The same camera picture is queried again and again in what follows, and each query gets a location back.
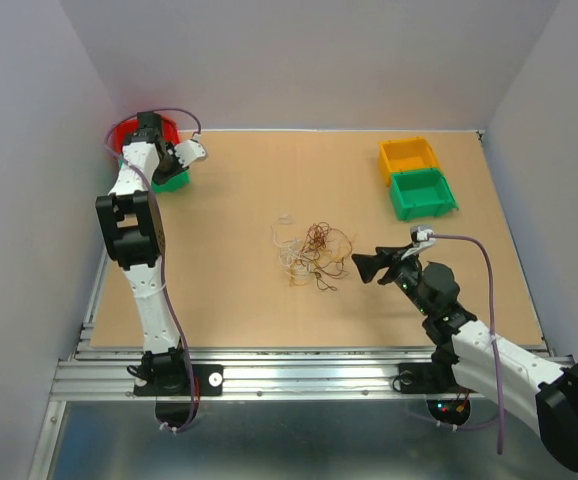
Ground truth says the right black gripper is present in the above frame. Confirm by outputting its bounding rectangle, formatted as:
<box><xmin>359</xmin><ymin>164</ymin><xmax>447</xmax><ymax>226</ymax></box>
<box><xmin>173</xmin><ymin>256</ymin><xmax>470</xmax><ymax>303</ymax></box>
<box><xmin>350</xmin><ymin>243</ymin><xmax>432</xmax><ymax>316</ymax></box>

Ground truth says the green plastic bin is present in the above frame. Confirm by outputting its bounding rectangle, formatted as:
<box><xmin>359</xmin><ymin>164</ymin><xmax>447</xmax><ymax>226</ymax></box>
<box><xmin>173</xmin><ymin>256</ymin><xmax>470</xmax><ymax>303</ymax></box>
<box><xmin>150</xmin><ymin>165</ymin><xmax>190</xmax><ymax>195</ymax></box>
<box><xmin>388</xmin><ymin>168</ymin><xmax>459</xmax><ymax>222</ymax></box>

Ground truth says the yellow wire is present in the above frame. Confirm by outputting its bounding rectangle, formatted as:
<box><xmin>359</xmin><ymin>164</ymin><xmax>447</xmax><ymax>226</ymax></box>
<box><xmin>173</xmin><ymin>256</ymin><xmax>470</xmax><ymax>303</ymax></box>
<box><xmin>285</xmin><ymin>230</ymin><xmax>359</xmax><ymax>289</ymax></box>

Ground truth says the red wire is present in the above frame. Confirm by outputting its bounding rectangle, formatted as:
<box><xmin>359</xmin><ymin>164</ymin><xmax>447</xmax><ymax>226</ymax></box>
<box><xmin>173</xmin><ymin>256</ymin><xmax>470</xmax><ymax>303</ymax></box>
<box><xmin>300</xmin><ymin>221</ymin><xmax>352</xmax><ymax>293</ymax></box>

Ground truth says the red plastic bin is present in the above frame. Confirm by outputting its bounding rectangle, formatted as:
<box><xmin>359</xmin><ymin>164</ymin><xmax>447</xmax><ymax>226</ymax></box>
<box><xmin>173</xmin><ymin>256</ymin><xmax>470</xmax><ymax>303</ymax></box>
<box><xmin>111</xmin><ymin>115</ymin><xmax>180</xmax><ymax>153</ymax></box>

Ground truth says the white wire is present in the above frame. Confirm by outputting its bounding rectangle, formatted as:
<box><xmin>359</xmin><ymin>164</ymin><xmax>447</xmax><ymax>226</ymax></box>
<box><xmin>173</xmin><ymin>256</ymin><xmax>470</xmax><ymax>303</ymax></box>
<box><xmin>269</xmin><ymin>215</ymin><xmax>310</xmax><ymax>277</ymax></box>

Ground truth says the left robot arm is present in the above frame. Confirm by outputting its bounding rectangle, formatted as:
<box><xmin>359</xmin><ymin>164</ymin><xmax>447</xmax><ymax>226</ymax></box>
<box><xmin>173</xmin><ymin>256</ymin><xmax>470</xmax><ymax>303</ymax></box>
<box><xmin>95</xmin><ymin>111</ymin><xmax>192</xmax><ymax>395</ymax></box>

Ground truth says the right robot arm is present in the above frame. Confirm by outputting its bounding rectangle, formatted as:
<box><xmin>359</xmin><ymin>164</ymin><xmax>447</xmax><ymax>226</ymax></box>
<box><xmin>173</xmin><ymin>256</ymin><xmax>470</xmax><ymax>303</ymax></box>
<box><xmin>351</xmin><ymin>245</ymin><xmax>578</xmax><ymax>472</ymax></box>

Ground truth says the yellow plastic bin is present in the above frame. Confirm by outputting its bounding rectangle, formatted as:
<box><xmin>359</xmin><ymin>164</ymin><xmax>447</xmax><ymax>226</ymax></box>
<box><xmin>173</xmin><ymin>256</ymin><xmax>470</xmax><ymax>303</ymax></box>
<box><xmin>377</xmin><ymin>137</ymin><xmax>440</xmax><ymax>187</ymax></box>

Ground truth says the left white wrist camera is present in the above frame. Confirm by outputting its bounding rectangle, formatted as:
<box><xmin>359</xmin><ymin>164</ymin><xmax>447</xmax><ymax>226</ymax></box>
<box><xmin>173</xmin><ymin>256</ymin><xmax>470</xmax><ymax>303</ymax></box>
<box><xmin>175</xmin><ymin>139</ymin><xmax>208</xmax><ymax>169</ymax></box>

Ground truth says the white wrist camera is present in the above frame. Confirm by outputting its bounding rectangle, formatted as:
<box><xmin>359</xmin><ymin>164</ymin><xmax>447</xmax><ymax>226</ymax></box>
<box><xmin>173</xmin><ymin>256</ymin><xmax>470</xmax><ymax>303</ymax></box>
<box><xmin>401</xmin><ymin>225</ymin><xmax>436</xmax><ymax>260</ymax></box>
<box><xmin>175</xmin><ymin>139</ymin><xmax>208</xmax><ymax>169</ymax></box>

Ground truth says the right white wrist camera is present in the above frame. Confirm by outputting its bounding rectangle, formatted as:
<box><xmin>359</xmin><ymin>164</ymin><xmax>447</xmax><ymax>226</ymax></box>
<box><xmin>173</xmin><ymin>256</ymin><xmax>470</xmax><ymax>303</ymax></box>
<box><xmin>401</xmin><ymin>225</ymin><xmax>436</xmax><ymax>260</ymax></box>

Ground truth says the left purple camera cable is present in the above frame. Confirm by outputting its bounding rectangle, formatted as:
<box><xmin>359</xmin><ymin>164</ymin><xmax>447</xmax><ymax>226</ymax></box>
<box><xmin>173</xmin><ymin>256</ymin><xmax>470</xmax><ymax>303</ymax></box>
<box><xmin>102</xmin><ymin>106</ymin><xmax>204</xmax><ymax>435</ymax></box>

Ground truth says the purple camera cable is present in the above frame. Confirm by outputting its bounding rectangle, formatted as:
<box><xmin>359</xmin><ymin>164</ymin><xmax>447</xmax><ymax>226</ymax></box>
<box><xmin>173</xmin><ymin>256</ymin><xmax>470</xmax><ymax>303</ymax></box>
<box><xmin>102</xmin><ymin>106</ymin><xmax>204</xmax><ymax>435</ymax></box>
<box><xmin>408</xmin><ymin>232</ymin><xmax>508</xmax><ymax>455</ymax></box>

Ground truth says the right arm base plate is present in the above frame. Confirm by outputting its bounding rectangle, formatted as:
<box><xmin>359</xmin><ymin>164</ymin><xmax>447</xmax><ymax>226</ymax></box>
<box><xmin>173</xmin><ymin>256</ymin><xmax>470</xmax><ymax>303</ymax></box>
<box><xmin>392</xmin><ymin>362</ymin><xmax>464</xmax><ymax>395</ymax></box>

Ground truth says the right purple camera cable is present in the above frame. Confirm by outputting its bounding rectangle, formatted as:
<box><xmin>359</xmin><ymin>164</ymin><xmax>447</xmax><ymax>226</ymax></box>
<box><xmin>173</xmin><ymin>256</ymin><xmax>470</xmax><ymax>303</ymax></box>
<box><xmin>408</xmin><ymin>232</ymin><xmax>508</xmax><ymax>455</ymax></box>

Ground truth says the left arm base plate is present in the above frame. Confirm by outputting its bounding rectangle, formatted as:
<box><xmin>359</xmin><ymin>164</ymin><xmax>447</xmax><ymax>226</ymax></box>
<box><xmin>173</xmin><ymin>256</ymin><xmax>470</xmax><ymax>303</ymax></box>
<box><xmin>133</xmin><ymin>364</ymin><xmax>224</xmax><ymax>398</ymax></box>

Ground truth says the aluminium frame rail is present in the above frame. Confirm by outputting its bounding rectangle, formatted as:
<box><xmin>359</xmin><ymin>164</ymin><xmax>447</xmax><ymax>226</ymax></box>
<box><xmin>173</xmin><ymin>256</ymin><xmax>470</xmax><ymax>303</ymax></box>
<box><xmin>28</xmin><ymin>130</ymin><xmax>578</xmax><ymax>480</ymax></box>

